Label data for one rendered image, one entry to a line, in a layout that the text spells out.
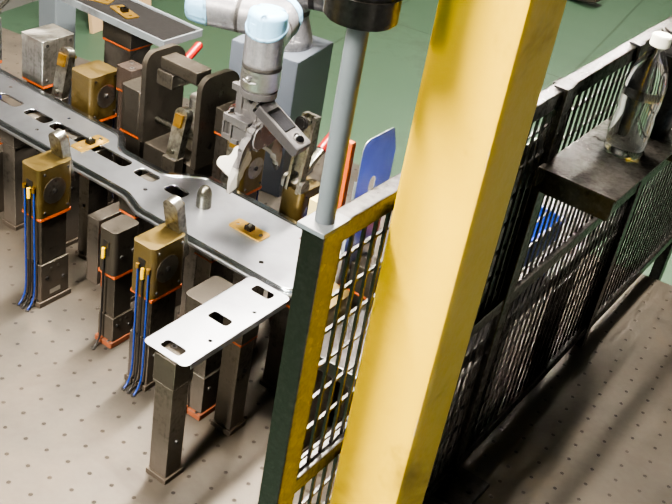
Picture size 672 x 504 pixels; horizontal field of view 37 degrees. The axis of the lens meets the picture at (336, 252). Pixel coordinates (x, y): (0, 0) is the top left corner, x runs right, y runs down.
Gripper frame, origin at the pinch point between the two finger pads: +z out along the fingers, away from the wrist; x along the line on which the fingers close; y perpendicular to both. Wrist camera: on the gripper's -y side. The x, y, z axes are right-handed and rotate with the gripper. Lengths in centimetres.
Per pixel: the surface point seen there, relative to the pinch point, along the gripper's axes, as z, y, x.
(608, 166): -32, -65, -2
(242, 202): 11.1, 8.1, -7.4
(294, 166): 1.5, 0.9, -14.2
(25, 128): 11, 61, 6
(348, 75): -62, -56, 65
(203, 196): 8.0, 11.8, 1.3
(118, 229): 12.1, 18.4, 18.6
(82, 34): 112, 271, -207
